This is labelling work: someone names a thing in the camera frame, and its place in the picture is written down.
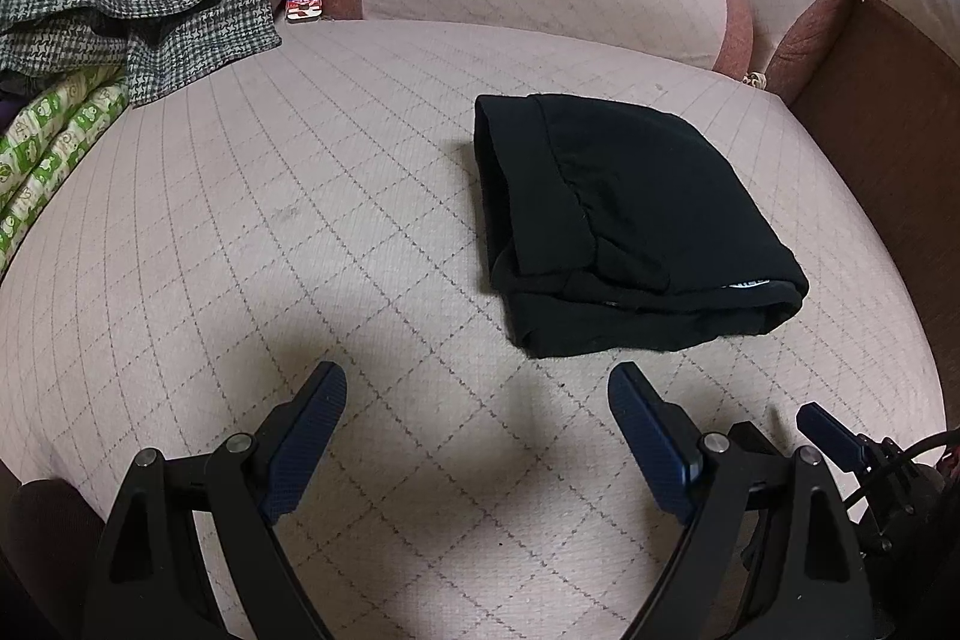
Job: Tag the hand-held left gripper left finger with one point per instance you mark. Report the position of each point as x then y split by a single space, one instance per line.
307 437

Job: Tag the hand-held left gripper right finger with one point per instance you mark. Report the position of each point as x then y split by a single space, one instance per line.
649 437

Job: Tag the colourful printed packet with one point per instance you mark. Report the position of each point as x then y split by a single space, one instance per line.
304 3

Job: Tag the black pants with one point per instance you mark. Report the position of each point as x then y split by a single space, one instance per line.
622 197

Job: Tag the green printed blanket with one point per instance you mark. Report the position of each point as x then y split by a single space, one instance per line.
52 130

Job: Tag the houndstooth coat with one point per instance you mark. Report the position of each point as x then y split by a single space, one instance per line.
187 25

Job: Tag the person's dark maroon clothing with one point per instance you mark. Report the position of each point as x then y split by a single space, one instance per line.
45 550

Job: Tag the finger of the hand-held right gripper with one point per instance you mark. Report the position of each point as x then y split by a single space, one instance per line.
825 430

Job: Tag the purple cloth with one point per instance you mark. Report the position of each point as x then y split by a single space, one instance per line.
11 108

